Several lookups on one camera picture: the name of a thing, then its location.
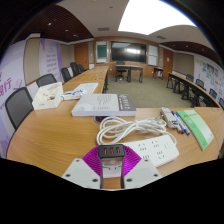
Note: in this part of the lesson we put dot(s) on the narrow purple wall banner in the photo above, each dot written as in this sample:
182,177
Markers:
50,58

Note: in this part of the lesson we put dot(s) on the wooden door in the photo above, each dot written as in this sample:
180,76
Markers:
81,56
168,63

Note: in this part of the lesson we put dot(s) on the large purple wall banner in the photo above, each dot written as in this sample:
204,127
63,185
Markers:
10,83

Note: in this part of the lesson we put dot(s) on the white wall whiteboard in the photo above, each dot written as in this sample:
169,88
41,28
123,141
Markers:
153,55

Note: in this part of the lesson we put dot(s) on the white paper sheet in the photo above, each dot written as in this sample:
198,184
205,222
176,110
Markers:
86,88

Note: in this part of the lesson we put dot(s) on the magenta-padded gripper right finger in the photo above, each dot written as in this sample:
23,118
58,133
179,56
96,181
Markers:
143,173

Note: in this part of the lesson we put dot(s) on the small side table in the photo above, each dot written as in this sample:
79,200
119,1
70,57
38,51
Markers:
158,70

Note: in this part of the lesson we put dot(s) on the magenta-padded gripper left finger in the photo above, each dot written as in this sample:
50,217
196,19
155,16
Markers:
80,173

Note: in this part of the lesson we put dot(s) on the red-capped marker pen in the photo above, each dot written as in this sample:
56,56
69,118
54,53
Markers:
177,122

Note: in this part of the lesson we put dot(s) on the white power strip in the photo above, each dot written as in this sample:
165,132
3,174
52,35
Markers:
156,150

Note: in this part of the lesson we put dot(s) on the green and white wall board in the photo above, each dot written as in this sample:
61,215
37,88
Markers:
101,51

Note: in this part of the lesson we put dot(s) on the white remote control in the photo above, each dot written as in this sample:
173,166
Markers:
168,116

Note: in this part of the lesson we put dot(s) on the small wooden desk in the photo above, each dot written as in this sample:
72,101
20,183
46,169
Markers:
131,68

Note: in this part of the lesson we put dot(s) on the dark round table grommet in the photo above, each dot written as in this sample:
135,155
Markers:
99,120

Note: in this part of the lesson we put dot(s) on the white cardboard box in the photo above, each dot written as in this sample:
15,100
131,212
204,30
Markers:
46,96

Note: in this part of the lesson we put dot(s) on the ceiling air vent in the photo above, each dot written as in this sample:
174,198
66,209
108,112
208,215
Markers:
103,29

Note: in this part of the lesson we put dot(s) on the black mesh office chair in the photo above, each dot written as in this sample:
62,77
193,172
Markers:
18,105
46,80

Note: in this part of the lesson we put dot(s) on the large black wall screen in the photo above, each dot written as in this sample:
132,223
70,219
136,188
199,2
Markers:
128,52

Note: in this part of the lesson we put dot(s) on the bright ceiling light panel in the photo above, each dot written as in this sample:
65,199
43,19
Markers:
151,16

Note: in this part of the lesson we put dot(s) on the row of black chairs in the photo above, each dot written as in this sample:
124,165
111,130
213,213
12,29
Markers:
200,83
66,74

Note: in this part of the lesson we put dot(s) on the thick white book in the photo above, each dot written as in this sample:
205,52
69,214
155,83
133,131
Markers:
100,105

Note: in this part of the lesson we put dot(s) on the group of colourful wall posters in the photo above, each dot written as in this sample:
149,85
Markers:
211,73

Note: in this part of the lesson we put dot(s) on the black desk chair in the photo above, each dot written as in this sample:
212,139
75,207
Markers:
120,70

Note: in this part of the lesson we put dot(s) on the small blue-white pack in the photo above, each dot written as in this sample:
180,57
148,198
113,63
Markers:
70,95

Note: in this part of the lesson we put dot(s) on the black multi-port charger block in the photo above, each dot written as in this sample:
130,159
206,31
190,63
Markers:
111,151

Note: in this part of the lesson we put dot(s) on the blue-capped marker pen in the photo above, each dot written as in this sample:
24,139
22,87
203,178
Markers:
184,125

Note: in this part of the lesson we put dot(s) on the green booklet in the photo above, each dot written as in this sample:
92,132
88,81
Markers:
196,128

